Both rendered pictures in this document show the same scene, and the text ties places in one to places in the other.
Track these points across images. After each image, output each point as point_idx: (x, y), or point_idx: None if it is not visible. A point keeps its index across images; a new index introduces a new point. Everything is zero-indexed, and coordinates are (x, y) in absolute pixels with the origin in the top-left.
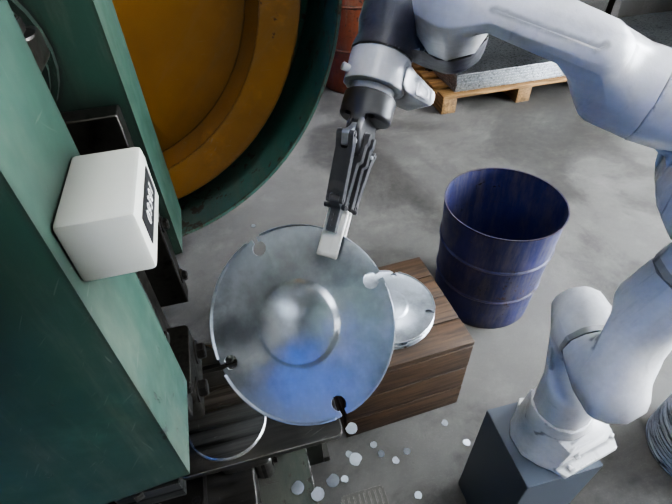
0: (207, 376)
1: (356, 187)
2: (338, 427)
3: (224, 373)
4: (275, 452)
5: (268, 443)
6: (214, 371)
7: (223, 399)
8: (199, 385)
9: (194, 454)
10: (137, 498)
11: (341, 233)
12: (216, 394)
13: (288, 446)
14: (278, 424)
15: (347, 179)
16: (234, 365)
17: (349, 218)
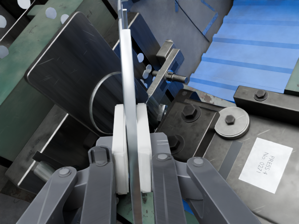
0: (65, 161)
1: (111, 208)
2: (77, 16)
3: (54, 154)
4: (115, 54)
5: (113, 64)
6: (52, 164)
7: (107, 121)
8: (195, 112)
9: (138, 102)
10: (165, 105)
11: (148, 125)
12: (107, 129)
13: (108, 48)
14: (99, 68)
15: (229, 199)
16: (37, 158)
17: (123, 144)
